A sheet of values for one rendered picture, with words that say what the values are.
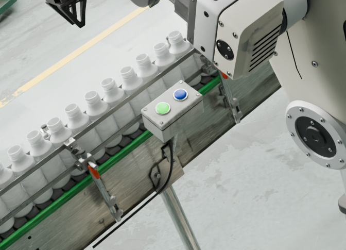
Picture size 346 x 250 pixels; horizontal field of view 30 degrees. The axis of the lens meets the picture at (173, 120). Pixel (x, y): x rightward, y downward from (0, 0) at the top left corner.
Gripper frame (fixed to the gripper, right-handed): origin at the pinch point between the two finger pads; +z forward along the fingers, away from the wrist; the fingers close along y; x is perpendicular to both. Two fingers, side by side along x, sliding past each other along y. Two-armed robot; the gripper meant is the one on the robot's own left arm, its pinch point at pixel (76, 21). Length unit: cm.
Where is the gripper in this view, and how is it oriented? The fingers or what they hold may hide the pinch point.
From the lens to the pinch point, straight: 144.9
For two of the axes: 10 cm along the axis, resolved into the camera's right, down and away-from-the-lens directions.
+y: 6.1, 3.2, -7.3
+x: 7.3, -5.8, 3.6
